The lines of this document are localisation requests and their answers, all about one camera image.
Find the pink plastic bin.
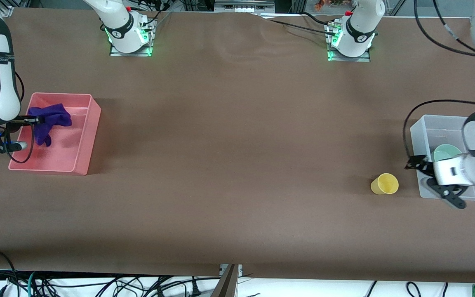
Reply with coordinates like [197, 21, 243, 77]
[8, 93, 102, 176]

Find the black cable on table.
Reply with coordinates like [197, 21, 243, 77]
[262, 12, 339, 34]

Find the thick black hanging cable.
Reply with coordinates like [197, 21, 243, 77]
[414, 0, 475, 63]

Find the translucent white plastic bin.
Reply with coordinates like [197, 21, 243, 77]
[410, 114, 475, 201]

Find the yellow plastic cup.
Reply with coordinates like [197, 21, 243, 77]
[370, 173, 399, 195]

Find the purple cloth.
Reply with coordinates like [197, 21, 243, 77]
[28, 103, 73, 147]

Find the black floor cable bundle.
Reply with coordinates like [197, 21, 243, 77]
[0, 249, 205, 297]

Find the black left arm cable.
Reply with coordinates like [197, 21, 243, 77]
[402, 99, 475, 165]

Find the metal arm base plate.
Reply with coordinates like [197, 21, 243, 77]
[109, 20, 154, 57]
[327, 24, 371, 63]

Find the aluminium frame profile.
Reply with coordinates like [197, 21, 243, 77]
[210, 264, 243, 297]

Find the white power strip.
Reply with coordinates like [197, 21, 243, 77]
[214, 0, 276, 14]

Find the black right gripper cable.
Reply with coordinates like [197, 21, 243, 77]
[4, 123, 35, 164]

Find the mint green bowl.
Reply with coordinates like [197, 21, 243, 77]
[433, 144, 465, 163]

